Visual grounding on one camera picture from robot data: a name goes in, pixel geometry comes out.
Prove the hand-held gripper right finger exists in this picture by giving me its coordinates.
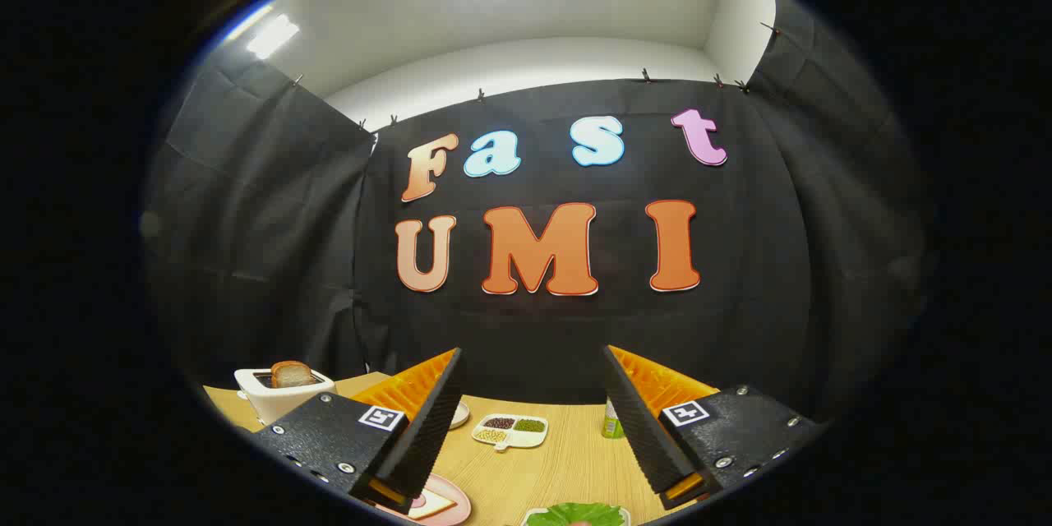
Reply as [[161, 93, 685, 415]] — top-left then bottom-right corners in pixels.
[[602, 344, 827, 510]]

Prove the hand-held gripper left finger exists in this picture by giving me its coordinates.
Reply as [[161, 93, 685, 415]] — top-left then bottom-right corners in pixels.
[[249, 348, 468, 515]]

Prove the green lettuce leaf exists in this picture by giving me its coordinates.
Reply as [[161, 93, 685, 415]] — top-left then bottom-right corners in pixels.
[[526, 502, 625, 526]]

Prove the toasted bread slice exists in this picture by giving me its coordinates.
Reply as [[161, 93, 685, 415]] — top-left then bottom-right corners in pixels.
[[271, 361, 315, 389]]

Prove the white divided dish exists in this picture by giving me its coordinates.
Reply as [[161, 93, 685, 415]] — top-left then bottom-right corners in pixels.
[[472, 414, 549, 453]]

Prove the white bread slice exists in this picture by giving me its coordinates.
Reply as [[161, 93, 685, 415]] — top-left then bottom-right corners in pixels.
[[407, 487, 459, 520]]

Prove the pink round plate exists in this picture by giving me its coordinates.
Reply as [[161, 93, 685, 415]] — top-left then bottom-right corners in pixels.
[[374, 473, 473, 526]]

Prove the white curved plate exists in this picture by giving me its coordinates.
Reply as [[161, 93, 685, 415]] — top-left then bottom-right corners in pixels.
[[520, 505, 632, 526]]

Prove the white toaster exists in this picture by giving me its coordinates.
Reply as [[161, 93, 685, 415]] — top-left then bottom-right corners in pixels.
[[234, 366, 336, 426]]

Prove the black backdrop cloth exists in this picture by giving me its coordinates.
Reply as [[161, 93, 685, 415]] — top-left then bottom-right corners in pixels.
[[140, 0, 938, 428]]

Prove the ceiling light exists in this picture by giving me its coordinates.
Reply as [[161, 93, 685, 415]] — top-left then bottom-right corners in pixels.
[[247, 14, 301, 60]]

